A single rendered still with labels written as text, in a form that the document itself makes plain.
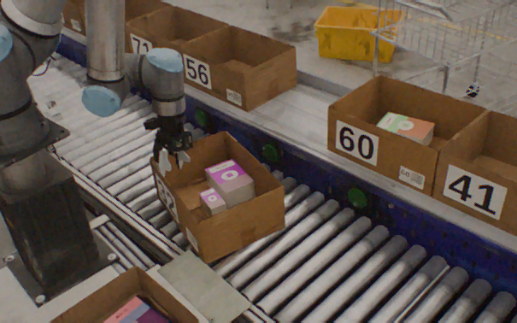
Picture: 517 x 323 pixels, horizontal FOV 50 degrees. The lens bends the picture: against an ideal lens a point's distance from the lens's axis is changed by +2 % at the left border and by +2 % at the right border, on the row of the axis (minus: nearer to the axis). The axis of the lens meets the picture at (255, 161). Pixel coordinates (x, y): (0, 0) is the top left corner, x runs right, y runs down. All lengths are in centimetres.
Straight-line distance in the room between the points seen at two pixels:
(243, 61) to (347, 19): 245
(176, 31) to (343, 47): 201
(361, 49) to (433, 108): 261
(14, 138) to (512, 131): 139
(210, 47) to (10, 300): 128
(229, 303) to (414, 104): 92
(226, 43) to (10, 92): 124
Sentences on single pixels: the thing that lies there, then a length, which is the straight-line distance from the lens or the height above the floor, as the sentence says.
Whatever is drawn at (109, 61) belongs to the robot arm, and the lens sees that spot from 133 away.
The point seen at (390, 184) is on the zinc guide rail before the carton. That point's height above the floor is 89.
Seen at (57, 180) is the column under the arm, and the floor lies 108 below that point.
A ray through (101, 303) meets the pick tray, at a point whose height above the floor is 80.
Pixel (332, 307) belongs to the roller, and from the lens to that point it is 155.
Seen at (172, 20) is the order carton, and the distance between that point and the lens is 275.
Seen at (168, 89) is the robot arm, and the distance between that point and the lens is 147.
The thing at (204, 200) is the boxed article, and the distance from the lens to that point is 181.
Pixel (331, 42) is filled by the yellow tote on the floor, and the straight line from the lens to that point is 450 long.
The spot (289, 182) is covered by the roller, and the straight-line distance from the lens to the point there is 194.
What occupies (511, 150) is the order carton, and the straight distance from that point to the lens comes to 186.
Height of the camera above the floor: 194
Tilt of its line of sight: 36 degrees down
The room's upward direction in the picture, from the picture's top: 5 degrees counter-clockwise
